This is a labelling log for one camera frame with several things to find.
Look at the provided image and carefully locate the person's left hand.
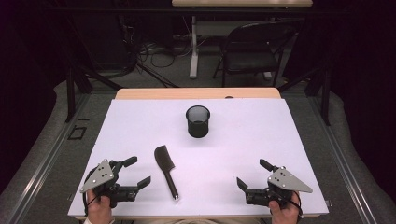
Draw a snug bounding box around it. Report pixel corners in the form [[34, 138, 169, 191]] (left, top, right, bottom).
[[86, 189, 113, 224]]

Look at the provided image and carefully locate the bundle of floor cables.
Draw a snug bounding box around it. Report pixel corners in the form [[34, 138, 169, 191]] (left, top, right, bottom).
[[122, 15, 195, 70]]

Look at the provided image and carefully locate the wooden table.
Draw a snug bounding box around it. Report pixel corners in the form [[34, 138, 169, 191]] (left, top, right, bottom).
[[74, 87, 321, 220]]

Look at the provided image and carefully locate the dark curtain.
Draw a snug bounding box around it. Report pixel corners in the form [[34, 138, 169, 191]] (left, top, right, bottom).
[[0, 0, 68, 194], [326, 0, 396, 202]]

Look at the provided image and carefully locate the metal floor rail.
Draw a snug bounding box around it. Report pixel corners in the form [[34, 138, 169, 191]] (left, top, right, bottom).
[[306, 94, 379, 224], [7, 92, 92, 224]]

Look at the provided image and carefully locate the person's right hand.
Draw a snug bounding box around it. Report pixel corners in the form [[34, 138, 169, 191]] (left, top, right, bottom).
[[269, 192, 302, 224]]

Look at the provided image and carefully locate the white-legged wooden desk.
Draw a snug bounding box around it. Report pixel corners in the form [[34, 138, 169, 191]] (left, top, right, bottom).
[[171, 0, 314, 79]]

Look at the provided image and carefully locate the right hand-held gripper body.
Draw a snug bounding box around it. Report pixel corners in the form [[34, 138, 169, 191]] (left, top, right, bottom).
[[245, 166, 314, 208]]

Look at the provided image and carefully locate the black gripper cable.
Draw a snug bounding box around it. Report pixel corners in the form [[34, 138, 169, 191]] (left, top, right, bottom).
[[81, 166, 98, 217], [281, 189, 304, 219]]

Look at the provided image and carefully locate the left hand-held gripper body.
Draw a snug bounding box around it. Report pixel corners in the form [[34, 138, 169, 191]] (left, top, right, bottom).
[[79, 158, 139, 209]]

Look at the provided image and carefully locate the black mesh cup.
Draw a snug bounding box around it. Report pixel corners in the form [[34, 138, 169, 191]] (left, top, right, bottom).
[[185, 105, 211, 139]]

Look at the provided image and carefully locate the black metal stand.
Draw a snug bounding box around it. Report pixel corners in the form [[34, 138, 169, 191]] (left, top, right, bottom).
[[64, 63, 124, 124], [277, 66, 332, 127]]

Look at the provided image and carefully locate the white table board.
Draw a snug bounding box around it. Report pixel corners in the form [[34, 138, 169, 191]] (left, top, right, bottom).
[[67, 98, 330, 217]]

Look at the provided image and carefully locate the black folding chair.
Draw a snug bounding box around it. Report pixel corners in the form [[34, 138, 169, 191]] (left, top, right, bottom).
[[212, 21, 297, 89]]

